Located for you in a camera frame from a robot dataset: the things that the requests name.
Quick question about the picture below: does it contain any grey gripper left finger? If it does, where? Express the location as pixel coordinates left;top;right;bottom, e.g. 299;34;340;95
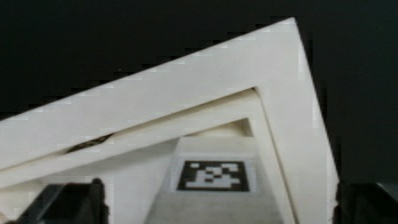
16;178;110;224

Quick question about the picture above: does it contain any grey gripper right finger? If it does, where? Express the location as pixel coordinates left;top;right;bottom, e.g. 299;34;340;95
336;182;398;224

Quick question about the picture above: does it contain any white leg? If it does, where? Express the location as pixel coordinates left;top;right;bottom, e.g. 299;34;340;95
144;136;283;224

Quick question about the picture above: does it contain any white square tabletop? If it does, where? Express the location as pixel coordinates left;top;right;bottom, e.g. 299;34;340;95
0;90;297;224

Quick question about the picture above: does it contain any white U-shaped fence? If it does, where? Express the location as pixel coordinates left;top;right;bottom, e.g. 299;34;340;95
0;19;338;224

